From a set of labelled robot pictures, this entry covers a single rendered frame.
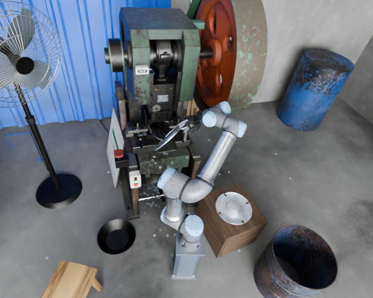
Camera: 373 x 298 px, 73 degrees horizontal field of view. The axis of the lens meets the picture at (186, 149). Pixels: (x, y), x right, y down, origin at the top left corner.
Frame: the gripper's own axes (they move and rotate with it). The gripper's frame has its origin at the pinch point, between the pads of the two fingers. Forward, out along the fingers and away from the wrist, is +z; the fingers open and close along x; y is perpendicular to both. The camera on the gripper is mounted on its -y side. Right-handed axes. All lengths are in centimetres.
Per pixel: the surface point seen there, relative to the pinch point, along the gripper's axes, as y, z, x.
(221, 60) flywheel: -35.9, -29.3, -15.6
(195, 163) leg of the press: -11.3, 20.7, 36.8
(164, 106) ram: -15.2, 13.4, -12.4
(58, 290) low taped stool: 94, 72, 24
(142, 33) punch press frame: -6, -12, -55
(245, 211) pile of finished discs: -3, 4, 88
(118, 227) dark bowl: 33, 94, 46
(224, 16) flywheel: -41, -43, -35
